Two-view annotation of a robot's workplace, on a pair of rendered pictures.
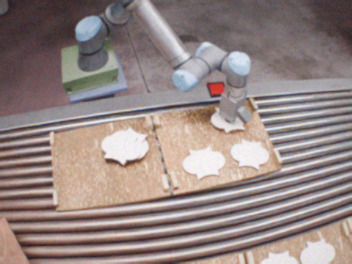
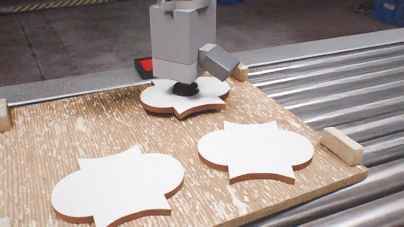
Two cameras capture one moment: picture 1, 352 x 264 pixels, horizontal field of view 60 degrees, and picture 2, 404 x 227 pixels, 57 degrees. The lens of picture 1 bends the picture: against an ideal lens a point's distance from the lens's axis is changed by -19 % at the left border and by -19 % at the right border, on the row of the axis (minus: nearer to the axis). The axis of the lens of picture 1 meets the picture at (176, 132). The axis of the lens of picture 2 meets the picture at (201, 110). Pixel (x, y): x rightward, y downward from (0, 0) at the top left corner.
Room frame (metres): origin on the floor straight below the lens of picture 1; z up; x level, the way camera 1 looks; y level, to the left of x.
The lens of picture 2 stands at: (0.39, -0.13, 1.22)
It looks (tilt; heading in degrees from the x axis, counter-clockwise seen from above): 29 degrees down; 350
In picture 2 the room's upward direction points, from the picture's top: straight up
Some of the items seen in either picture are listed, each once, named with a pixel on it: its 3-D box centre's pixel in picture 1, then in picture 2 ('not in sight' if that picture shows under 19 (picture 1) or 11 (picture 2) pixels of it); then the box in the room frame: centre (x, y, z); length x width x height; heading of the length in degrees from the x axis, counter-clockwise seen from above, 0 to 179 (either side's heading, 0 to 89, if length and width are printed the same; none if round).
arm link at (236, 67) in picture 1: (237, 68); not in sight; (0.92, -0.20, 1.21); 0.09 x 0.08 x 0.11; 51
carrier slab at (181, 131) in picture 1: (218, 143); (161, 141); (0.82, -0.15, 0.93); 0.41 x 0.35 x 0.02; 105
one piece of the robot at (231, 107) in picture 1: (237, 104); (197, 36); (0.90, -0.22, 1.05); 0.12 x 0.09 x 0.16; 53
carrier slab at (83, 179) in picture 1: (103, 163); not in sight; (0.71, 0.25, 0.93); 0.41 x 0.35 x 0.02; 105
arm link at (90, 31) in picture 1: (89, 33); not in sight; (1.24, 0.39, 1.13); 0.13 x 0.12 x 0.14; 141
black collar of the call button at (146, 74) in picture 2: (217, 89); (156, 66); (1.10, -0.17, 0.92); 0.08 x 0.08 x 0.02; 12
